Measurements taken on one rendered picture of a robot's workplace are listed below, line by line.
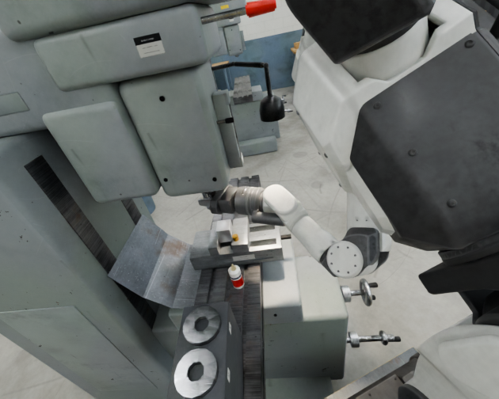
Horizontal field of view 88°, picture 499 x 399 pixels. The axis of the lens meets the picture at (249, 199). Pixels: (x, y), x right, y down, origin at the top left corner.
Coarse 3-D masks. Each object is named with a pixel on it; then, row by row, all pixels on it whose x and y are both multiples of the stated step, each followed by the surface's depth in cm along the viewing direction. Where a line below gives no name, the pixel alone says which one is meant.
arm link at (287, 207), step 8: (272, 184) 72; (264, 192) 72; (272, 192) 71; (280, 192) 70; (288, 192) 69; (272, 200) 69; (280, 200) 69; (288, 200) 68; (296, 200) 68; (272, 208) 69; (280, 208) 67; (288, 208) 67; (296, 208) 67; (280, 216) 67; (288, 216) 66; (296, 216) 67; (304, 216) 67; (288, 224) 67
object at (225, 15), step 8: (264, 0) 46; (272, 0) 46; (240, 8) 47; (248, 8) 46; (256, 8) 46; (264, 8) 46; (272, 8) 46; (208, 16) 47; (216, 16) 47; (224, 16) 47; (232, 16) 47; (248, 16) 47
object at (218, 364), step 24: (192, 312) 63; (216, 312) 62; (192, 336) 58; (216, 336) 59; (240, 336) 73; (192, 360) 54; (216, 360) 54; (240, 360) 68; (192, 384) 51; (216, 384) 51; (240, 384) 63
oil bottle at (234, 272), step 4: (232, 264) 85; (232, 268) 86; (236, 268) 86; (232, 272) 86; (236, 272) 85; (240, 272) 87; (232, 276) 86; (236, 276) 86; (240, 276) 87; (232, 280) 88; (236, 280) 87; (240, 280) 88; (236, 284) 88; (240, 284) 89; (236, 288) 90; (240, 288) 90
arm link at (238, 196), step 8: (216, 192) 81; (224, 192) 81; (232, 192) 80; (240, 192) 76; (248, 192) 75; (216, 200) 78; (224, 200) 77; (232, 200) 78; (240, 200) 75; (216, 208) 78; (224, 208) 79; (232, 208) 79; (240, 208) 76
